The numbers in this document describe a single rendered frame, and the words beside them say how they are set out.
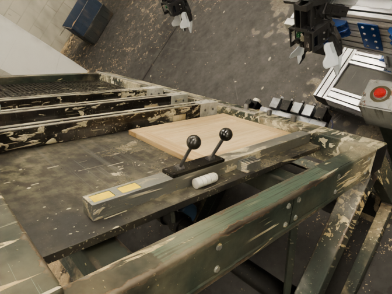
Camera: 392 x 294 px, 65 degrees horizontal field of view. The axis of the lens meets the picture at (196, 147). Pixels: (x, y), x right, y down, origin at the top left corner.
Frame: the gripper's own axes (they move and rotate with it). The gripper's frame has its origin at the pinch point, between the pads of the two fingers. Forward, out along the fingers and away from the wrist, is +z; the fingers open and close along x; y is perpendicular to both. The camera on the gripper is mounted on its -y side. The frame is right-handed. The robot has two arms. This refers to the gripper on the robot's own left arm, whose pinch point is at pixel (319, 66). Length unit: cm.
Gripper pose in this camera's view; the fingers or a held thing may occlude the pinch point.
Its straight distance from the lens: 94.1
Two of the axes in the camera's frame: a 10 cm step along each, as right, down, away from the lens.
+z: 2.5, 7.0, 6.6
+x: 5.9, 4.3, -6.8
